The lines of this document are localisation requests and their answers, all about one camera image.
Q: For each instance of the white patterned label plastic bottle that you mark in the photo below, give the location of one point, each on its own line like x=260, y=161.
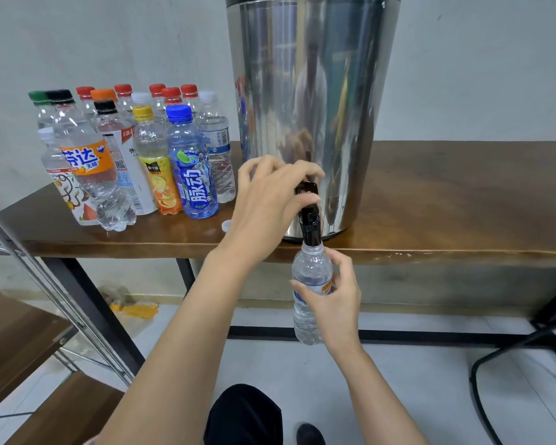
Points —
x=67, y=190

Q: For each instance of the person's left hand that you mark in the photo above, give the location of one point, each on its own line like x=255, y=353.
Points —
x=264, y=208

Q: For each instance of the black metal table frame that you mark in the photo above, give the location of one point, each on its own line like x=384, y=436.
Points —
x=417, y=336

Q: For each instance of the green red label plastic bottle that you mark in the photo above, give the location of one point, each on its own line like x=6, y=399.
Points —
x=157, y=89

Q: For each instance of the wooden stool with black frame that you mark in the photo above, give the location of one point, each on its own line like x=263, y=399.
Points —
x=528, y=366

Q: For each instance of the orange cap clear plastic bottle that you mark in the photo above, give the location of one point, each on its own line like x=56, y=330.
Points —
x=103, y=94

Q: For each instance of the person's black shoe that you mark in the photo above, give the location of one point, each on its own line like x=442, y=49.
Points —
x=310, y=434

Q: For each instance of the blue cap plastic bottle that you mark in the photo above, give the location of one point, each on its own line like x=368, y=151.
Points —
x=193, y=171

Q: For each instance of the person's right forearm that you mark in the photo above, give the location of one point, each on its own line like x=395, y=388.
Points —
x=380, y=403

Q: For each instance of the white-cap blue-label bottle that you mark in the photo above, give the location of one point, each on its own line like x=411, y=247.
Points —
x=142, y=98

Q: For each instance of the stainless steel water dispenser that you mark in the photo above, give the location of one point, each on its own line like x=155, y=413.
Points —
x=310, y=97

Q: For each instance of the white cap blue label bottle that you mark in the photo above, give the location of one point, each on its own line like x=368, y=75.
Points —
x=218, y=141

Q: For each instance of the person's right hand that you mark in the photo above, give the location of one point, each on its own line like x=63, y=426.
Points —
x=335, y=312

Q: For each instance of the person's left forearm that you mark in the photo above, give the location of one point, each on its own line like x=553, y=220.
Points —
x=167, y=366

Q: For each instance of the slim blue label plastic bottle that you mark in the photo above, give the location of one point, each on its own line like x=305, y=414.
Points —
x=311, y=275

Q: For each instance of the wooden metal shelf rack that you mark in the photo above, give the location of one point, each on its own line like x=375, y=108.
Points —
x=9, y=343

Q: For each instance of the orange label black cap bottle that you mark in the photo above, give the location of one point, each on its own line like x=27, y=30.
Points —
x=91, y=171

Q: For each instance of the person's black trouser leg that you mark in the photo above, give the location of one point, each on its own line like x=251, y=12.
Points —
x=243, y=417

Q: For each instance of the yellow label plastic bottle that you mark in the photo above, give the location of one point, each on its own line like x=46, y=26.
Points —
x=157, y=164

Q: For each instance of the yellow debris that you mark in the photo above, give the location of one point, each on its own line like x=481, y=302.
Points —
x=132, y=309

